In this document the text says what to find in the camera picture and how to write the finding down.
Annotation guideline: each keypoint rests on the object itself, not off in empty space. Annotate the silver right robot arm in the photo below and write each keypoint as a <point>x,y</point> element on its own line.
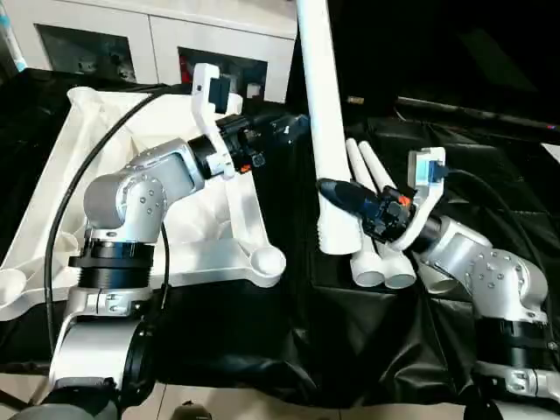
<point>503,280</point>

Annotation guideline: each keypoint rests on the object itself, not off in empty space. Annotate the white cup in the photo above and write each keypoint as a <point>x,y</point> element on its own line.
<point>254,89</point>

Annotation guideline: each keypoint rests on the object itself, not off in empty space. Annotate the small gold object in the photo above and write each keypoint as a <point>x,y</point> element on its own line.
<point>355,100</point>

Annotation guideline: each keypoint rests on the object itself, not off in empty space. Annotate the dark long rod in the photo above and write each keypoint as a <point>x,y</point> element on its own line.
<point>481,114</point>

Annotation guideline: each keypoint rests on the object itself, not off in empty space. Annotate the white plastic table top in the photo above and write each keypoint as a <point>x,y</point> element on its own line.
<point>39,210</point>

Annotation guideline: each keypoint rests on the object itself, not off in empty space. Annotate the white glass door cabinet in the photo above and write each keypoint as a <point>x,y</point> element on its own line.
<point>153,35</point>

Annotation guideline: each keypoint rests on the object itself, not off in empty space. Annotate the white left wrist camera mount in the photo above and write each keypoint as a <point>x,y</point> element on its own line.
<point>205,127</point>

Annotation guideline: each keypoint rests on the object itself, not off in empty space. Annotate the black work mat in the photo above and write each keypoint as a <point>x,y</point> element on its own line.
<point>306,328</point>

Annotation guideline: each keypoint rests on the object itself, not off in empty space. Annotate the dark grey robot torso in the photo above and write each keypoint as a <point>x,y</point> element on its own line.
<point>65,402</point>

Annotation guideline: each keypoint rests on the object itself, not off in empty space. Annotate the red package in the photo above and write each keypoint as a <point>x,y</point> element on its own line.
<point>186,70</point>

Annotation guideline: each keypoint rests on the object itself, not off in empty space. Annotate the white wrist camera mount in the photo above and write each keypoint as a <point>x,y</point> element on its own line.
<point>205,127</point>
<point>422,214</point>

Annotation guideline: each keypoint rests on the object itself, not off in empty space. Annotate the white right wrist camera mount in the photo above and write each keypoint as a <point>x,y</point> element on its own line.
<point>422,214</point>

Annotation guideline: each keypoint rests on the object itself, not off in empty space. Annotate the white blue patterned roll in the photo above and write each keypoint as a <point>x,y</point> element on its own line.
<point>11,39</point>

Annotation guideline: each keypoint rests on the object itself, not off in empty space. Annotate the white flat board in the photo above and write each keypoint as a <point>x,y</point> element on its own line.
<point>552,151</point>

